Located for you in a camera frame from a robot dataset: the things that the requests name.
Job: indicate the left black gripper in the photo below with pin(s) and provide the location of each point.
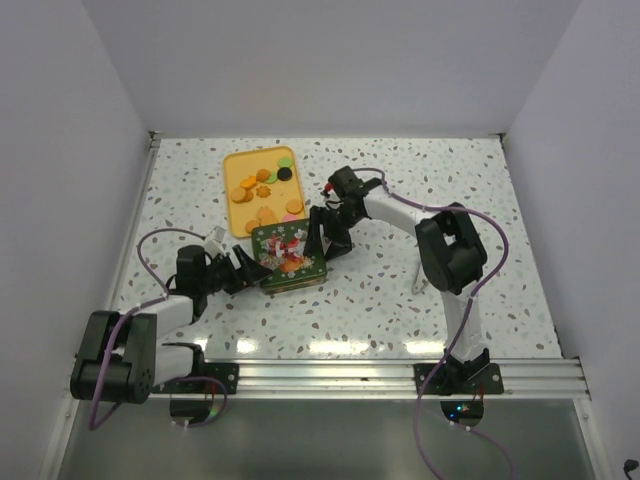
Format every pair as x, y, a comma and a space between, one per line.
248, 272

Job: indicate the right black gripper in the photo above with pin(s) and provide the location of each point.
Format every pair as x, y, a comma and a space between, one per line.
341, 243

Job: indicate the green gold cookie tin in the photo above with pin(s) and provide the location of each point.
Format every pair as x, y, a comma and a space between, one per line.
281, 282

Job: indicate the gold tin lid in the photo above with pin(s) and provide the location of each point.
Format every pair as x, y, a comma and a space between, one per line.
280, 247

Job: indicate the black sandwich cookie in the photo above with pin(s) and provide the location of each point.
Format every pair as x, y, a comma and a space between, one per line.
284, 174

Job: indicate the yellow plastic tray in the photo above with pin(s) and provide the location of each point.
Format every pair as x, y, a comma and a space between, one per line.
255, 196

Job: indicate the metal tongs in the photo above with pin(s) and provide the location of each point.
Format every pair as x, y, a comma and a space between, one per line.
420, 282

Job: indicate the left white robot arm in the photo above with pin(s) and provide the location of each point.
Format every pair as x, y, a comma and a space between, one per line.
120, 357

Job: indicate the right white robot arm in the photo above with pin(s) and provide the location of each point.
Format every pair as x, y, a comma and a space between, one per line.
452, 259

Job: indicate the orange round cookie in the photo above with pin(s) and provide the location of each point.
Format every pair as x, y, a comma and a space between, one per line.
294, 206

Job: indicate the green round cookie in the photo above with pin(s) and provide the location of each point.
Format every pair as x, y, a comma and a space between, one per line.
285, 162

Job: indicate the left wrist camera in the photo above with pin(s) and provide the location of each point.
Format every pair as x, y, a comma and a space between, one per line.
214, 242

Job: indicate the aluminium rail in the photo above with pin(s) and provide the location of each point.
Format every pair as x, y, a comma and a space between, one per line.
397, 379

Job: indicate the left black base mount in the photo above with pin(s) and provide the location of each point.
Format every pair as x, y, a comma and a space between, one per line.
227, 374

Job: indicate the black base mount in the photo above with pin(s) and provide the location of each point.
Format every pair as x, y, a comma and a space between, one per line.
446, 382
227, 374

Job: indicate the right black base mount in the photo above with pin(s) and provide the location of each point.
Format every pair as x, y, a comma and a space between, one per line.
446, 382

